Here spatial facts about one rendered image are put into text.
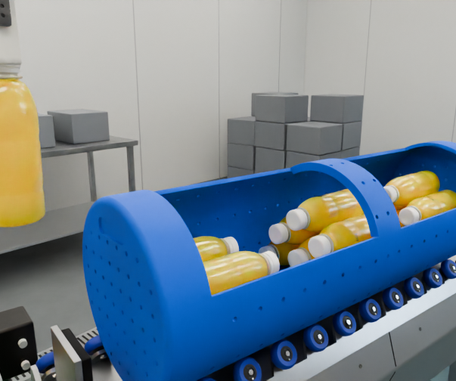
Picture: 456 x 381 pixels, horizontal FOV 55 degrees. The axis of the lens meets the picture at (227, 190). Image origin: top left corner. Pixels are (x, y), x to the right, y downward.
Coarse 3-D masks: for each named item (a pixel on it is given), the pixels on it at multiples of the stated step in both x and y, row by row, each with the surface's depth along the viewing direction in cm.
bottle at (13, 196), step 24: (0, 72) 44; (0, 96) 44; (24, 96) 46; (0, 120) 44; (24, 120) 45; (0, 144) 45; (24, 144) 46; (0, 168) 45; (24, 168) 46; (0, 192) 46; (24, 192) 47; (0, 216) 46; (24, 216) 47
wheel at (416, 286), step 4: (408, 280) 91; (412, 280) 91; (416, 280) 92; (404, 284) 92; (408, 284) 91; (412, 284) 91; (416, 284) 92; (420, 284) 92; (408, 288) 90; (412, 288) 90; (416, 288) 91; (420, 288) 92; (408, 292) 90; (412, 292) 90; (416, 292) 90; (420, 292) 91; (412, 296) 90; (416, 296) 90; (420, 296) 91
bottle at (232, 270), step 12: (240, 252) 67; (252, 252) 68; (204, 264) 63; (216, 264) 63; (228, 264) 64; (240, 264) 64; (252, 264) 65; (264, 264) 67; (216, 276) 61; (228, 276) 62; (240, 276) 64; (252, 276) 65; (264, 276) 67; (216, 288) 61; (228, 288) 62
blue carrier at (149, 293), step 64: (128, 192) 63; (192, 192) 76; (256, 192) 89; (320, 192) 103; (384, 192) 78; (128, 256) 56; (192, 256) 53; (320, 256) 66; (384, 256) 75; (448, 256) 95; (128, 320) 59; (192, 320) 52; (256, 320) 58; (320, 320) 73
